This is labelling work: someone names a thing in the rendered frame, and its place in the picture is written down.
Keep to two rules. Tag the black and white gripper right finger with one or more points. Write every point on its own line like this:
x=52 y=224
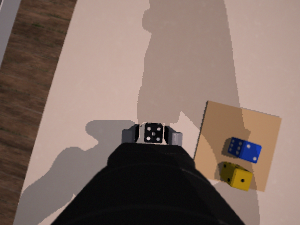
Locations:
x=172 y=137

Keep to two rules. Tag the blue die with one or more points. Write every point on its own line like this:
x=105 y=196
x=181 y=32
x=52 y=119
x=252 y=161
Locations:
x=244 y=149

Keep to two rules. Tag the tan square mat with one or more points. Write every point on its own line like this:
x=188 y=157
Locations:
x=222 y=122

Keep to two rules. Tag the black die with white pips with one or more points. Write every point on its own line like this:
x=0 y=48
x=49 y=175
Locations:
x=153 y=133

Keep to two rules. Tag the yellow die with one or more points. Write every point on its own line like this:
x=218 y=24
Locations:
x=236 y=176

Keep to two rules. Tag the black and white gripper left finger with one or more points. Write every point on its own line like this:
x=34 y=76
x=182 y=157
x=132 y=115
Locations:
x=130 y=135

